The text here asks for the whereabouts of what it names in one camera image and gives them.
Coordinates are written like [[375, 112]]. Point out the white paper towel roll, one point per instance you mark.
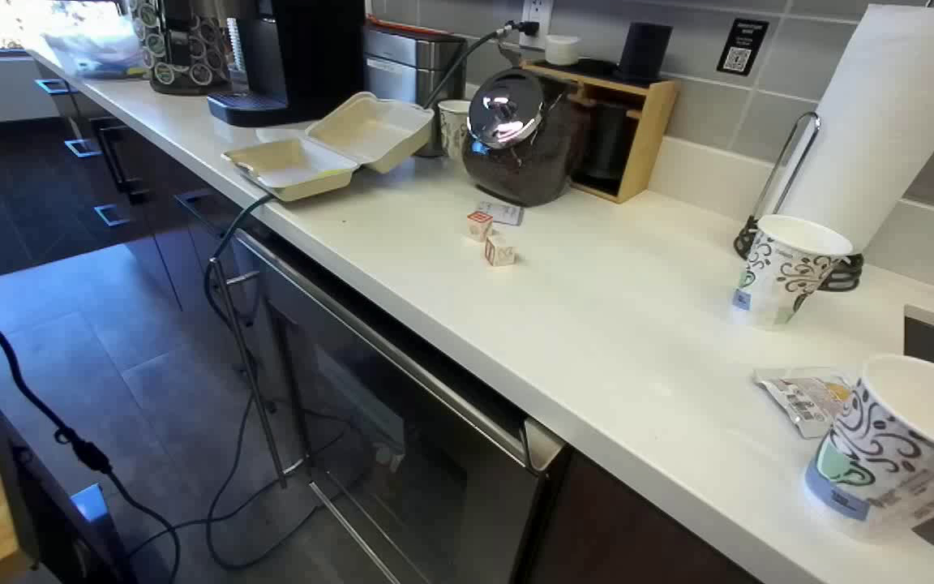
[[888, 118]]

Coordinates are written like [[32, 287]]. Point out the clear plastic bag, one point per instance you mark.
[[87, 45]]

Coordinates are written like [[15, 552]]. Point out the small paper sugar packet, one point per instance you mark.
[[504, 212]]

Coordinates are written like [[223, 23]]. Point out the Keurig coffee machine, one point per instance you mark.
[[305, 52]]

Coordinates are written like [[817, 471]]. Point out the stainless undercounter dishwasher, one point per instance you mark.
[[414, 432]]

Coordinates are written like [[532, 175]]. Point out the patterned paper cup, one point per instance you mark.
[[785, 271], [899, 457]]

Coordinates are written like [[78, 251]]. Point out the foil snack packet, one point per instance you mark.
[[808, 398]]

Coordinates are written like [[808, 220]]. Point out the black box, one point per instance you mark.
[[644, 52]]

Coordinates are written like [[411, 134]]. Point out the small white container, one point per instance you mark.
[[560, 50]]

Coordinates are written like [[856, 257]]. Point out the white single wall outlet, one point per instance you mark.
[[537, 13]]

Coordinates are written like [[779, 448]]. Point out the wooden countertop organizer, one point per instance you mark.
[[645, 132]]

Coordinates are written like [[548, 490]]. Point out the small red white block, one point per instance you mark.
[[482, 225], [501, 251]]

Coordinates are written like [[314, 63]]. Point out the black QR code sign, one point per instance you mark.
[[740, 46]]

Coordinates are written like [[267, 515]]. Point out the white styrofoam clamshell lunch pack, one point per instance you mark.
[[321, 151]]

